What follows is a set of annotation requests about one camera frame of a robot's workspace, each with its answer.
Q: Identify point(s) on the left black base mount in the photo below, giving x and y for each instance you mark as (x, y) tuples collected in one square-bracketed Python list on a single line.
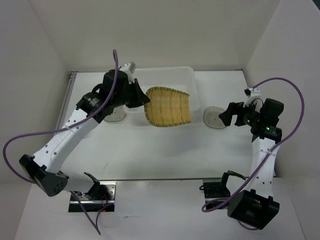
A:
[(104, 200)]

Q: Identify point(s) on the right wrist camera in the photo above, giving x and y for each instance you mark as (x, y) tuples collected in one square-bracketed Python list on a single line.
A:
[(252, 94)]

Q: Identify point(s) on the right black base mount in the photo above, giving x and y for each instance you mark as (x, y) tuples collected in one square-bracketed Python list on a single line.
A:
[(215, 189)]

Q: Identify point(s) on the clear glass plate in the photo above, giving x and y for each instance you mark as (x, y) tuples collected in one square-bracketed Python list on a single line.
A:
[(117, 115), (211, 117)]

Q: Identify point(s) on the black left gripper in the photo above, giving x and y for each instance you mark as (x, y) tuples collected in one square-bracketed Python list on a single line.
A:
[(141, 98)]

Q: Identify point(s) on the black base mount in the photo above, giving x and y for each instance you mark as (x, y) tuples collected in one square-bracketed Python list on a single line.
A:
[(104, 200), (215, 189)]

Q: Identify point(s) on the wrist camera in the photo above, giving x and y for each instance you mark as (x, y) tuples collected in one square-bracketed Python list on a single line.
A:
[(252, 94), (128, 68)]

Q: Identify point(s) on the left clear glass plate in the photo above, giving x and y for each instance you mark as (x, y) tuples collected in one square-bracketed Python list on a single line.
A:
[(117, 115)]

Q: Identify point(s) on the right clear glass plate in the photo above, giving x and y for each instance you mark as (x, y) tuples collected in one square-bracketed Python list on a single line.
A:
[(211, 117)]

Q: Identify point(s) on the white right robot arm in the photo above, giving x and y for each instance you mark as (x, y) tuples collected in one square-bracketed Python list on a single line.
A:
[(254, 204)]

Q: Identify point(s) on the woven bamboo tray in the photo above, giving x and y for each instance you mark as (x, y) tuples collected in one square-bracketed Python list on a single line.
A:
[(168, 107)]

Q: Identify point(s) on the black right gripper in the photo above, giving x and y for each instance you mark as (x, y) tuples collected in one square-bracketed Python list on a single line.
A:
[(237, 108)]

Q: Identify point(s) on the white plastic bin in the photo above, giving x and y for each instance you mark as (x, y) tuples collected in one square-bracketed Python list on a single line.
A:
[(180, 78)]

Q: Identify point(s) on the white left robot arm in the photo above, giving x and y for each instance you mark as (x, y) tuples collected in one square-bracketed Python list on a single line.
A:
[(44, 166)]

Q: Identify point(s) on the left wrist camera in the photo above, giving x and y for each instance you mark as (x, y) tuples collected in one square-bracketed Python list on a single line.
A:
[(128, 68)]

